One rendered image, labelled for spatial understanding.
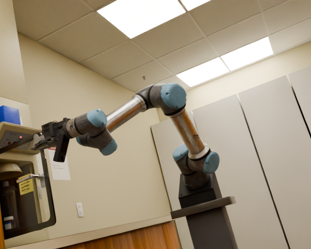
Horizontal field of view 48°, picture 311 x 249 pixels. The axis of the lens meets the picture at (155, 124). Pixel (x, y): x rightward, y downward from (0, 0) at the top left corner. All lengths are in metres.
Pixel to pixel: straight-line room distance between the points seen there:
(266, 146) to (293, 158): 0.32
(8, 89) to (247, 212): 3.13
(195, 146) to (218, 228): 0.46
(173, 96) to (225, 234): 0.78
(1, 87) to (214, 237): 1.36
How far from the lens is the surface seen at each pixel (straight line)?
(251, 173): 4.32
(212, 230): 1.92
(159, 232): 2.44
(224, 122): 4.44
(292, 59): 5.00
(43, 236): 1.92
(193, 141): 1.71
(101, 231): 1.79
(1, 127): 1.76
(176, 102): 1.57
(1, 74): 2.06
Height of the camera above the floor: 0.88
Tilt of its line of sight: 16 degrees up
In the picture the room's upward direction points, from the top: 15 degrees counter-clockwise
